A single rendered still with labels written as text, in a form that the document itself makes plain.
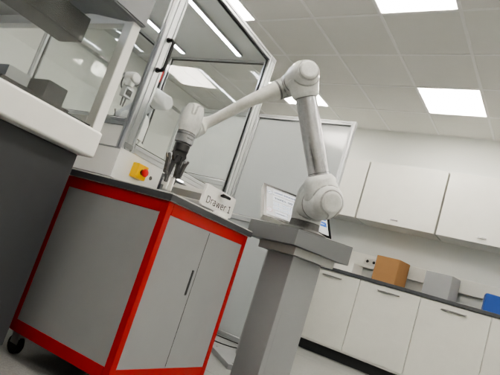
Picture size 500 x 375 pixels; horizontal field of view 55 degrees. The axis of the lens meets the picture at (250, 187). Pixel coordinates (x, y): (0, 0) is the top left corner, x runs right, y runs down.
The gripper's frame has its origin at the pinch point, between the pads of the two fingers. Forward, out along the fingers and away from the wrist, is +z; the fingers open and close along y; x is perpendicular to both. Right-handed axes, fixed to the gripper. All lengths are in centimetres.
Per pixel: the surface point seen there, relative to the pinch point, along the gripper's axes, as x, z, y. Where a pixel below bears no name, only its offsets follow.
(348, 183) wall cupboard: 139, -108, 333
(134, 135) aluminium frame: 13.9, -16.4, -18.3
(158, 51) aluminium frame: 13, -59, -23
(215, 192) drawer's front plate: -6.0, -4.5, 23.9
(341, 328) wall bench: 81, 53, 309
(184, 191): 5.3, -0.3, 14.2
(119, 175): 13.9, 3.8, -18.3
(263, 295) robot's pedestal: -31, 36, 53
